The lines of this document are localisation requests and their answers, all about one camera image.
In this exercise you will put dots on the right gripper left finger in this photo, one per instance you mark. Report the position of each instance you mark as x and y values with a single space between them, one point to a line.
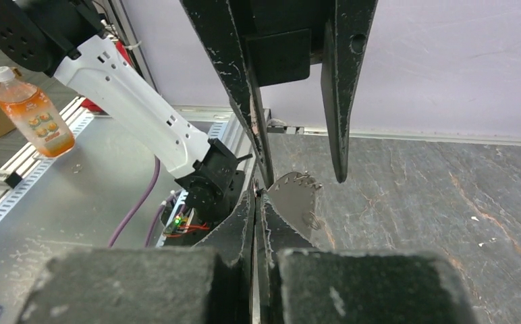
209 282

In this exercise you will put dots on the large metal keyring plate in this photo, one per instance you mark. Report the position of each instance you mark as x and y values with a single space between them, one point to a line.
294 197

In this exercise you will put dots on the white slotted cable duct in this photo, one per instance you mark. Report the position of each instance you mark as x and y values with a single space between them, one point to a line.
37 214

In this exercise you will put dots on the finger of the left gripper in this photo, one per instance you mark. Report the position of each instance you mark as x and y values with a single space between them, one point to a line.
222 27
346 33

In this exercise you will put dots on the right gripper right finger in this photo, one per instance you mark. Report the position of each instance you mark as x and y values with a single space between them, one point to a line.
299 283

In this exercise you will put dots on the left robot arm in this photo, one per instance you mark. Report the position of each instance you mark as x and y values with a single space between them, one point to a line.
250 44

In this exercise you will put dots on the orange drink bottle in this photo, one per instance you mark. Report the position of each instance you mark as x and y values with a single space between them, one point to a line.
34 115

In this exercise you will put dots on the aluminium frame rail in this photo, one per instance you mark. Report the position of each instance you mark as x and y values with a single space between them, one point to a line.
26 159

